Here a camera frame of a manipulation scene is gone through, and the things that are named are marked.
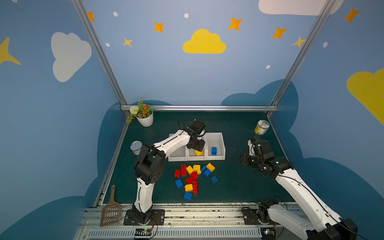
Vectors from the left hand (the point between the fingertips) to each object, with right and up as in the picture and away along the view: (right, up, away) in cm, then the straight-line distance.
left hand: (198, 145), depth 93 cm
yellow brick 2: (-1, -14, -4) cm, 14 cm away
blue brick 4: (+5, -16, -3) cm, 18 cm away
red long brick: (-9, -15, -5) cm, 18 cm away
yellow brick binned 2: (+8, -14, -1) cm, 16 cm away
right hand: (+25, -5, -13) cm, 28 cm away
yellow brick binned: (0, -6, +2) cm, 6 cm away
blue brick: (+11, -4, +3) cm, 12 cm away
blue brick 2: (-11, -21, -10) cm, 26 cm away
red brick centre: (-3, -18, -6) cm, 19 cm away
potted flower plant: (-38, +21, +10) cm, 44 cm away
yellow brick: (-6, -23, -11) cm, 26 cm away
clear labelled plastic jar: (+46, +11, +11) cm, 48 cm away
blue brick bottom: (-6, -26, -13) cm, 30 cm away
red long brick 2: (-2, -22, -12) cm, 25 cm away
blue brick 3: (+9, -19, -7) cm, 23 cm away
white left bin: (-11, -7, +2) cm, 14 cm away
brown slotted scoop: (-47, -33, -17) cm, 60 cm away
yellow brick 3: (-5, -14, -5) cm, 16 cm away
